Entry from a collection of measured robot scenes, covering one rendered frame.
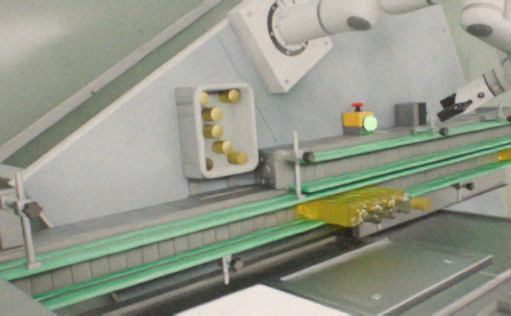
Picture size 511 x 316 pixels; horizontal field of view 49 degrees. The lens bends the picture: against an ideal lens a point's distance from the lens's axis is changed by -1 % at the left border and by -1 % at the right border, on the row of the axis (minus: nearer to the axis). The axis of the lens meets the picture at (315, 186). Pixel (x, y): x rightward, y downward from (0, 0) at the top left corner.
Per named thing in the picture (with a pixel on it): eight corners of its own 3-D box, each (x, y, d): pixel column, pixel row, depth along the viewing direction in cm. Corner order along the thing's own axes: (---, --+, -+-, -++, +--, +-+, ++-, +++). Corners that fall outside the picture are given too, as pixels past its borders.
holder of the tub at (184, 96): (185, 197, 141) (202, 201, 136) (174, 87, 136) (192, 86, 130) (239, 186, 153) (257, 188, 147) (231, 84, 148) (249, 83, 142)
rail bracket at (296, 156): (276, 196, 145) (310, 202, 136) (271, 132, 141) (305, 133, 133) (284, 194, 147) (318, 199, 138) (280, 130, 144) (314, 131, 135)
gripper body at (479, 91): (500, 100, 153) (464, 119, 159) (500, 87, 161) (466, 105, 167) (486, 78, 151) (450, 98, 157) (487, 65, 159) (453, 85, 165)
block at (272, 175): (258, 187, 149) (275, 189, 144) (255, 152, 147) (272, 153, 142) (268, 185, 152) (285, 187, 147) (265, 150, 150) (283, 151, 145)
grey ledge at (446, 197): (337, 233, 177) (364, 239, 170) (335, 206, 176) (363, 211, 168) (485, 183, 243) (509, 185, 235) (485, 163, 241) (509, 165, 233)
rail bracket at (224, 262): (199, 278, 131) (234, 291, 122) (197, 250, 130) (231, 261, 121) (213, 274, 134) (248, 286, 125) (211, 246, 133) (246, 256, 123)
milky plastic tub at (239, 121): (183, 177, 140) (203, 180, 133) (174, 86, 135) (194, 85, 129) (239, 167, 152) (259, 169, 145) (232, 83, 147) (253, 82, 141)
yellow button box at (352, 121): (342, 134, 180) (360, 135, 175) (341, 111, 179) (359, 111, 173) (356, 132, 185) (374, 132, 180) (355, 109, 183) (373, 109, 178)
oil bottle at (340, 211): (296, 217, 151) (356, 229, 136) (295, 197, 150) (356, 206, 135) (311, 213, 155) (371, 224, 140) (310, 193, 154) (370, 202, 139)
